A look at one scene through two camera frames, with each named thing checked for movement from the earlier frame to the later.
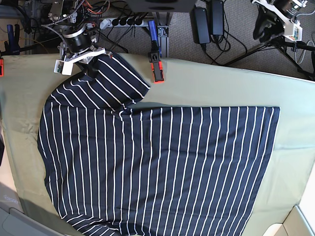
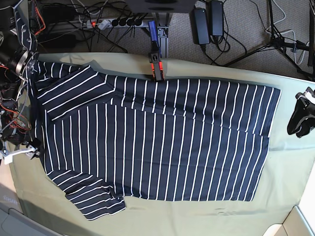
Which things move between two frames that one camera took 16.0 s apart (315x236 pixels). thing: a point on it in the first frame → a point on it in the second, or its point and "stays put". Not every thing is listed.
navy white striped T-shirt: [114, 170] stays put
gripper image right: [268, 25] → [302, 119]
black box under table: [160, 6] stays put
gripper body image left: [65, 66] → [31, 149]
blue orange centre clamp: [154, 55] stays put
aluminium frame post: [163, 40] stays put
